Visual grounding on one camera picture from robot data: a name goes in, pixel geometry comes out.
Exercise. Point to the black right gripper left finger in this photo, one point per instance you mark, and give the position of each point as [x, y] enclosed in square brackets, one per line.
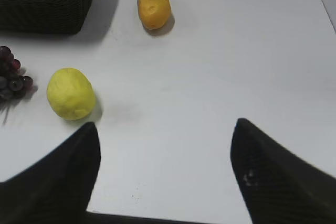
[56, 189]

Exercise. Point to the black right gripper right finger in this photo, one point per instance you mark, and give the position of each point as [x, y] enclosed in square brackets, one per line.
[277, 186]

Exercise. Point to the purple grape bunch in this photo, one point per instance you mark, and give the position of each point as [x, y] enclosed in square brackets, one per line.
[14, 84]

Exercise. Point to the black woven basket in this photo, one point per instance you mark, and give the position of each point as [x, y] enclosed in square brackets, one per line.
[44, 16]

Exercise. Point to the yellow lemon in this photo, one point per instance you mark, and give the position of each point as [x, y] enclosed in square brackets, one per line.
[70, 94]

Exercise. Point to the orange mango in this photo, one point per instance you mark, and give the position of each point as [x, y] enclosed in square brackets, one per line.
[154, 14]

